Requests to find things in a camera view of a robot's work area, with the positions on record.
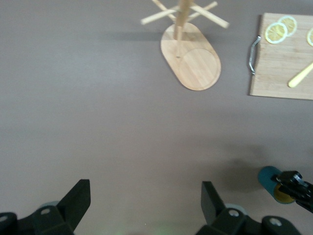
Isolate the brown table mat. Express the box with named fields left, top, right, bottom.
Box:
left=0, top=0, right=313, bottom=235

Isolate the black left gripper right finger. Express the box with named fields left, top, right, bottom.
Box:
left=198, top=181, right=301, bottom=235

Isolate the wooden cutting board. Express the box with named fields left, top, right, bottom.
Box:
left=248, top=12, right=313, bottom=100

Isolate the wooden mug tree rack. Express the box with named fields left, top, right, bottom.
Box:
left=140, top=0, right=230, bottom=91

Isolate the teal cup with yellow inside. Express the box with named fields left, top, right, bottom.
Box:
left=258, top=165, right=298, bottom=204

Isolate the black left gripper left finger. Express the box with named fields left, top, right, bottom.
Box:
left=0, top=179, right=91, bottom=235

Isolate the yellow plastic fork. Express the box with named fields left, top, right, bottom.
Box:
left=288, top=61, right=313, bottom=88

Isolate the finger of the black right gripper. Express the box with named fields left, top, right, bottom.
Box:
left=280, top=182, right=313, bottom=213
left=274, top=170, right=305, bottom=187

